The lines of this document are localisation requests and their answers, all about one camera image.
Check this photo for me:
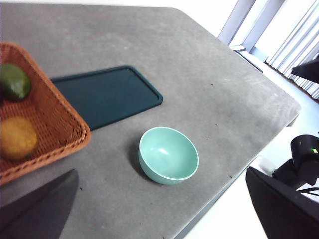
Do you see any golden-brown fuzzy kiwi fruit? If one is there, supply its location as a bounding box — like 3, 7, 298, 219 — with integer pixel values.
0, 116, 38, 160

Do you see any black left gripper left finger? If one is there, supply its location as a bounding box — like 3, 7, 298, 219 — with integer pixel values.
0, 169, 79, 239

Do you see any brown wicker basket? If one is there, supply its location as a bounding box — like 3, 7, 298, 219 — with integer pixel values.
0, 41, 92, 186

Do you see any white slatted blind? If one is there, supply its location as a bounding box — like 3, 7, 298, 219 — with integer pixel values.
264, 0, 319, 100

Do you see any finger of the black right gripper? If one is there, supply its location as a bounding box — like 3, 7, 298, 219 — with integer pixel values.
291, 58, 319, 84

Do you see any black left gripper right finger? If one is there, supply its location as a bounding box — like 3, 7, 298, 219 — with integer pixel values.
246, 166, 319, 239

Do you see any green avocado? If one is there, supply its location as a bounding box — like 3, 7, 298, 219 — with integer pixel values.
0, 63, 32, 102

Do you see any dark rectangular tray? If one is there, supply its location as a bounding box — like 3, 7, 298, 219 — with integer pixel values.
51, 65, 164, 131

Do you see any teal ceramic bowl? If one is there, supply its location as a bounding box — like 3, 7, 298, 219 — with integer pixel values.
138, 126, 200, 185

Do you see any white window frame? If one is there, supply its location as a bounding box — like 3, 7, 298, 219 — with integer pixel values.
217, 0, 290, 55

